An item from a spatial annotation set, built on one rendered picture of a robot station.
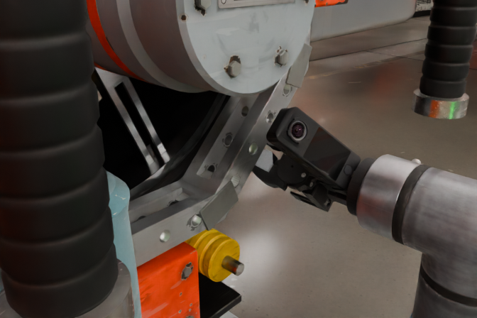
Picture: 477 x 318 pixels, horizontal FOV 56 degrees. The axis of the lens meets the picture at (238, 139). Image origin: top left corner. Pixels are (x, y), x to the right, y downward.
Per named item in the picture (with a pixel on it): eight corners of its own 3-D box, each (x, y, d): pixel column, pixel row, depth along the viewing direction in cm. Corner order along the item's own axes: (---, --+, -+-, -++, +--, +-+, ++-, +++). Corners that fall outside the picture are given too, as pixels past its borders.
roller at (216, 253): (127, 201, 78) (124, 171, 76) (255, 277, 60) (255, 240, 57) (97, 214, 74) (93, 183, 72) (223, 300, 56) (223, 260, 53)
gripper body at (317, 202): (291, 199, 63) (370, 232, 56) (263, 174, 57) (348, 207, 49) (315, 152, 65) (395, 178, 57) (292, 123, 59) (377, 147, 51)
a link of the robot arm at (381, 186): (383, 226, 45) (421, 145, 48) (341, 209, 49) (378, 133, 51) (402, 251, 52) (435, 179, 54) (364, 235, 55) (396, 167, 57)
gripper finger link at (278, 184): (245, 176, 61) (297, 198, 56) (239, 172, 60) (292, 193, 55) (261, 147, 62) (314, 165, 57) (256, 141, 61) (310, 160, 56)
